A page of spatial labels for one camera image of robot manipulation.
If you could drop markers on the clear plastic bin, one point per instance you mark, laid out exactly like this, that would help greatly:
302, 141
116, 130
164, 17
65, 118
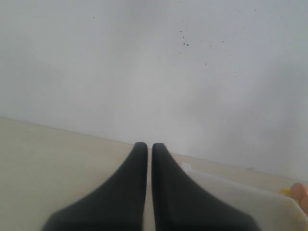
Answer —
271, 211

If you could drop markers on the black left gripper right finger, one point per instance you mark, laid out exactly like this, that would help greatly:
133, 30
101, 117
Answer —
180, 204

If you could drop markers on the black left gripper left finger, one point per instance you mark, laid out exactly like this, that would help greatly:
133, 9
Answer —
117, 205

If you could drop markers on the yellow plastic egg tray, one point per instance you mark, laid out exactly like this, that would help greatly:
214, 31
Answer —
286, 192

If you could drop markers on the brown egg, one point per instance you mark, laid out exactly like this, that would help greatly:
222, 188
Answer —
304, 204

